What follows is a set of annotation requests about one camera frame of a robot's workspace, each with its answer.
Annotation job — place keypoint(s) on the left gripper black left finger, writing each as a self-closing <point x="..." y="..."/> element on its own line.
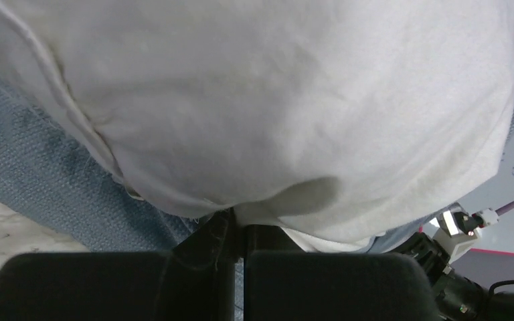
<point x="193" y="281"/>

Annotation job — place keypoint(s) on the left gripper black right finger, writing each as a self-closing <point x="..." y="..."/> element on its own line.
<point x="281" y="282"/>

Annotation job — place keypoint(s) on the white pillow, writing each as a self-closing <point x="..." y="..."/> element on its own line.
<point x="261" y="111"/>

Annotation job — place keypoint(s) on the patchwork and blue pillowcase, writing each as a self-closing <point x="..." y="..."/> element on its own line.
<point x="39" y="186"/>

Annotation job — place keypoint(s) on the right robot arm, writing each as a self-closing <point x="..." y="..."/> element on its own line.
<point x="457" y="297"/>

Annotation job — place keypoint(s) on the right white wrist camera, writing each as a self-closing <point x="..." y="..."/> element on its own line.
<point x="459" y="231"/>

